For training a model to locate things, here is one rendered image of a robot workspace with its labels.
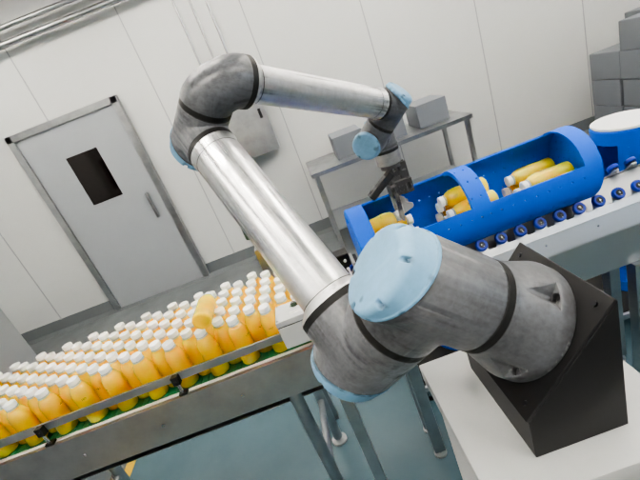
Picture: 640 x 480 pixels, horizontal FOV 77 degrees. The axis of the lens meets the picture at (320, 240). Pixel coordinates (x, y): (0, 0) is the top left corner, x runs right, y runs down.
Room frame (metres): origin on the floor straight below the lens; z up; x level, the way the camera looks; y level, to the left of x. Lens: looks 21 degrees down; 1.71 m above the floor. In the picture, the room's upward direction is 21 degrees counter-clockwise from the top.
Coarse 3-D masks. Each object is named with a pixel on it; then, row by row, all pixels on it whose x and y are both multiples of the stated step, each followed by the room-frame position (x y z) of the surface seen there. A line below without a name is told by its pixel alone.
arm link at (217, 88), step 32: (224, 64) 0.91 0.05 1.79; (256, 64) 0.94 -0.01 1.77; (192, 96) 0.90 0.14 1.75; (224, 96) 0.90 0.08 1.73; (256, 96) 0.93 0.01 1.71; (288, 96) 0.99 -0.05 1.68; (320, 96) 1.03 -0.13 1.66; (352, 96) 1.09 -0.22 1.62; (384, 96) 1.16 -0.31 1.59; (384, 128) 1.21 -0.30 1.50
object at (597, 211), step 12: (636, 192) 1.26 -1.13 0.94; (612, 204) 1.26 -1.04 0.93; (624, 204) 1.25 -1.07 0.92; (576, 216) 1.26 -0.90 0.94; (588, 216) 1.25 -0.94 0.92; (552, 228) 1.26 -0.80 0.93; (564, 228) 1.25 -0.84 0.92; (516, 240) 1.27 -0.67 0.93; (528, 240) 1.26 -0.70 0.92; (492, 252) 1.26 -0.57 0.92
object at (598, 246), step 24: (600, 192) 1.38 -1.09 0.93; (600, 216) 1.25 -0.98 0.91; (624, 216) 1.24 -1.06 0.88; (552, 240) 1.25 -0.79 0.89; (576, 240) 1.24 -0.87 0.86; (600, 240) 1.23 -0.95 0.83; (624, 240) 1.25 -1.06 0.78; (576, 264) 1.26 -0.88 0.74; (600, 264) 1.28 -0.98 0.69; (624, 264) 1.29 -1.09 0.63
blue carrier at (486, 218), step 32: (576, 128) 1.33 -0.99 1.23; (480, 160) 1.44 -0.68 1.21; (512, 160) 1.50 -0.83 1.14; (576, 160) 1.34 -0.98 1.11; (416, 192) 1.49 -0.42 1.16; (480, 192) 1.25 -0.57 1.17; (544, 192) 1.23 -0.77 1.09; (576, 192) 1.24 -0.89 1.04; (352, 224) 1.30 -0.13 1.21; (416, 224) 1.50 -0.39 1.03; (448, 224) 1.24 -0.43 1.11; (480, 224) 1.24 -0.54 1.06; (512, 224) 1.26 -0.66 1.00
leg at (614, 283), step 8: (608, 272) 1.42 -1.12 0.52; (616, 272) 1.41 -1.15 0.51; (608, 280) 1.42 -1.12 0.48; (616, 280) 1.41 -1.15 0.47; (608, 288) 1.43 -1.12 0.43; (616, 288) 1.41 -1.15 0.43; (616, 296) 1.41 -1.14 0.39; (624, 328) 1.41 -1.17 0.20; (624, 336) 1.41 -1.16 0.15; (624, 344) 1.41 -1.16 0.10; (624, 352) 1.41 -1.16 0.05; (624, 360) 1.41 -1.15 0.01
